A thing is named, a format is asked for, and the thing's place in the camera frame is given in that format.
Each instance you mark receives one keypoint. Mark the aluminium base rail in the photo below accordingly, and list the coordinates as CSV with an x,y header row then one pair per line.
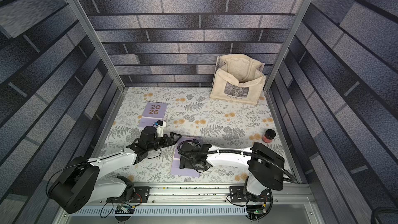
x,y
206,203

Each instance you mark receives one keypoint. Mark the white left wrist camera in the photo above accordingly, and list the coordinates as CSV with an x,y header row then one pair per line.
x,y
160,125

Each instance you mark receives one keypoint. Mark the aluminium frame post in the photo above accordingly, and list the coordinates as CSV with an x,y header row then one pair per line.
x,y
89,29
286,44

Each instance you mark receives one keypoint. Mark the green circuit board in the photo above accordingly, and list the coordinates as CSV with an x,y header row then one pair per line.
x,y
256,209
125,209

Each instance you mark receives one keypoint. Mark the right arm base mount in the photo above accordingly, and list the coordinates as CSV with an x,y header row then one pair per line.
x,y
237,194

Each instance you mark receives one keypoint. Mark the red jar black lid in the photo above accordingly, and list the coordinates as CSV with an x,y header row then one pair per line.
x,y
268,136

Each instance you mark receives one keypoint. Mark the left green circuit board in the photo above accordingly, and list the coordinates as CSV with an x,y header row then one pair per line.
x,y
125,209

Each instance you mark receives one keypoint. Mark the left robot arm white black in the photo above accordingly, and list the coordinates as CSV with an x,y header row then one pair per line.
x,y
82,182

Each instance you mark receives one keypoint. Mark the cream canvas tote bag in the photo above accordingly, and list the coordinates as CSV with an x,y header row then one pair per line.
x,y
238,79

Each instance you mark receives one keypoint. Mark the right aluminium frame post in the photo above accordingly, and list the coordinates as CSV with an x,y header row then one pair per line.
x,y
286,44

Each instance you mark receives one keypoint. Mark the left aluminium frame post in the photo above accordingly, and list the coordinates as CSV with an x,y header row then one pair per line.
x,y
89,29

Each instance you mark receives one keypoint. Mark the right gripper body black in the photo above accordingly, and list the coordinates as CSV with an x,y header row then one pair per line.
x,y
189,162

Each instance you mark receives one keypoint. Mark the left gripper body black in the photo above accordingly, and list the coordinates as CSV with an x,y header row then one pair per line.
x,y
155,145

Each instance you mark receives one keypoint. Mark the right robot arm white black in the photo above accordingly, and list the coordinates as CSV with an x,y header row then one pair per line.
x,y
265,167

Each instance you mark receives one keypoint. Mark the floral patterned table mat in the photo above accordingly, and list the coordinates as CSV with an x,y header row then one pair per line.
x,y
190,112

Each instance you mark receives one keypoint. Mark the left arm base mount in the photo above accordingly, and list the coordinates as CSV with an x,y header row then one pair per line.
x,y
136,195

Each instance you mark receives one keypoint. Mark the purple 2026 calendar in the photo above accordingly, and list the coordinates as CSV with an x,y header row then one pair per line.
x,y
175,167
153,112

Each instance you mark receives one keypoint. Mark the right green circuit board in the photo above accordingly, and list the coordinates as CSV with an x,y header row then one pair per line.
x,y
256,209

